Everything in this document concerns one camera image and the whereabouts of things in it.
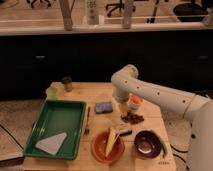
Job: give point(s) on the grey cloth in tray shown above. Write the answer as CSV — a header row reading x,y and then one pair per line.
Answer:
x,y
52,144

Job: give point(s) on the orange bowl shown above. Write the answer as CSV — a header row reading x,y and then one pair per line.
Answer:
x,y
98,147

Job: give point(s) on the pile of brown nuts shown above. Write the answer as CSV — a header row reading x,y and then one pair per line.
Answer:
x,y
132,118

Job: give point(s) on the brown pepper shaker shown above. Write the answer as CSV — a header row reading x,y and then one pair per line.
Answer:
x,y
67,82

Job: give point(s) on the blue sponge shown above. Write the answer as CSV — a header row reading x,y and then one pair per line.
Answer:
x,y
103,107

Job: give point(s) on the green pea pod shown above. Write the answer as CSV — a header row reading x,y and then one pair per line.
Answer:
x,y
163,145

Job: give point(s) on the yellow corn cob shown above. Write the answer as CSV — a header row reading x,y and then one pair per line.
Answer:
x,y
111,140

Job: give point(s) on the dark brown bowl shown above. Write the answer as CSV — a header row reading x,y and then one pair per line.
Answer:
x,y
147,144

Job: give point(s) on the yellow green cup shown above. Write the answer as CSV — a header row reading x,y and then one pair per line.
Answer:
x,y
52,93

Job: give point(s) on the green plastic tray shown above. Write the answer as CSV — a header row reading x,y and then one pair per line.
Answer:
x,y
55,117

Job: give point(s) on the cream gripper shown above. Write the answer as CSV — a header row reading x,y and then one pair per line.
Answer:
x,y
123,109

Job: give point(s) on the black small block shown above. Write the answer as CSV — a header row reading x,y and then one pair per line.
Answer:
x,y
129,132

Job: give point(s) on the white cup with orange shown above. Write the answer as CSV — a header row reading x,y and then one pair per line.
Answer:
x,y
135,102

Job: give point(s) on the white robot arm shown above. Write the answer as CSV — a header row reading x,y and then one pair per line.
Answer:
x,y
198,110

